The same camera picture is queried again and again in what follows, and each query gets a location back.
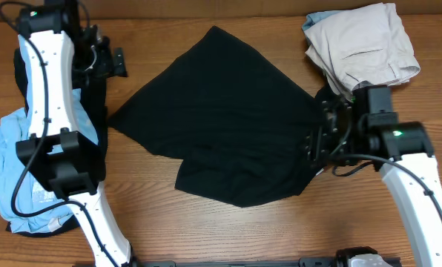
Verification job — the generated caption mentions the black t-shirt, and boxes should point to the black t-shirt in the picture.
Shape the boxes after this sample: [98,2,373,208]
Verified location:
[108,27,324,207]

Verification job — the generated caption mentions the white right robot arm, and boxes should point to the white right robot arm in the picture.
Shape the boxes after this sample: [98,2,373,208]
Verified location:
[306,85,442,266]

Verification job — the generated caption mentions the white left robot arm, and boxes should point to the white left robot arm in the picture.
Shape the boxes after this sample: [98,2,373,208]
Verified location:
[13,1,137,266]

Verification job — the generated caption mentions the black garment under blue one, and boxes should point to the black garment under blue one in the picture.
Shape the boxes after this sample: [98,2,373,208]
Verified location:
[7,49,108,238]

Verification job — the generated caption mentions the beige folded shorts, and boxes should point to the beige folded shorts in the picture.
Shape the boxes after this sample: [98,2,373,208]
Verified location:
[303,2,420,100]

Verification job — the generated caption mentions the light blue folded garment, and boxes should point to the light blue folded garment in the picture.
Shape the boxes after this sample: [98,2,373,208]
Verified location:
[302,10,340,31]

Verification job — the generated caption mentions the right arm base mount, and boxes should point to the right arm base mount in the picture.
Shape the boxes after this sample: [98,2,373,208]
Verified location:
[331,247,392,267]

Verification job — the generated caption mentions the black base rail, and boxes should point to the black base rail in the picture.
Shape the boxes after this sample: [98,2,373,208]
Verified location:
[133,257,335,267]

